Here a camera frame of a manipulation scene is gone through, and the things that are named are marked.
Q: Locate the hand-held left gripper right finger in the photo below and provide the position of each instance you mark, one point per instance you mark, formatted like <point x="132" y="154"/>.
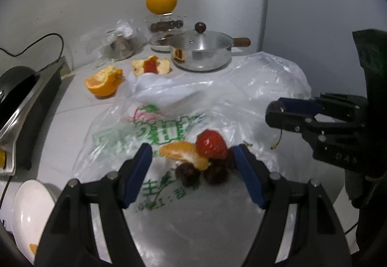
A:
<point x="246" y="170"/>

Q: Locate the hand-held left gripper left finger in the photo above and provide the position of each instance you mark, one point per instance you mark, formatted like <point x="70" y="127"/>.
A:
<point x="142" y="170"/>

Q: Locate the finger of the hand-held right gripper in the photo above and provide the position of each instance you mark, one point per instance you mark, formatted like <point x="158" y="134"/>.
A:
<point x="290" y="123"/>
<point x="299" y="105"/>

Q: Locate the orange segment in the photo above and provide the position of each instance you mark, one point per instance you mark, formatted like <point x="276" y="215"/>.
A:
<point x="184" y="153"/>
<point x="33" y="248"/>

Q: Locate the clear printed plastic bag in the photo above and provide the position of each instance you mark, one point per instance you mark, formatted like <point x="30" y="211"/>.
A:
<point x="211" y="97"/>

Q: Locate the white plate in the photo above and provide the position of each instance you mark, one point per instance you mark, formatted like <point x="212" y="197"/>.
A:
<point x="30" y="209"/>

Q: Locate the halved orange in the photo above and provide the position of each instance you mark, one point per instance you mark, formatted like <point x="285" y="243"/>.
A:
<point x="104" y="81"/>

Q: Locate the orange peel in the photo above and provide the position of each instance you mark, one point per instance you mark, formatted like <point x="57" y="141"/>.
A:
<point x="164" y="66"/>

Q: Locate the small steel cup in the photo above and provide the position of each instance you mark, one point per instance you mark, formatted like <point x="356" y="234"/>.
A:
<point x="121" y="47"/>

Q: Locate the steel induction cooker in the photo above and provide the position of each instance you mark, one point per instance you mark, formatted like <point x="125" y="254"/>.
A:
<point x="30" y="103"/>

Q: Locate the gold cooker knob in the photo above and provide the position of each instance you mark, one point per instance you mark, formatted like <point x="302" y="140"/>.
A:
<point x="1" y="158"/>

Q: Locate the tiered glass container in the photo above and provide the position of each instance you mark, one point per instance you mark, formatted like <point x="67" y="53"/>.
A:
<point x="164" y="28"/>

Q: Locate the whole orange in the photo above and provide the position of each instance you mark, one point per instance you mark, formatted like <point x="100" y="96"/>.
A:
<point x="161" y="0"/>

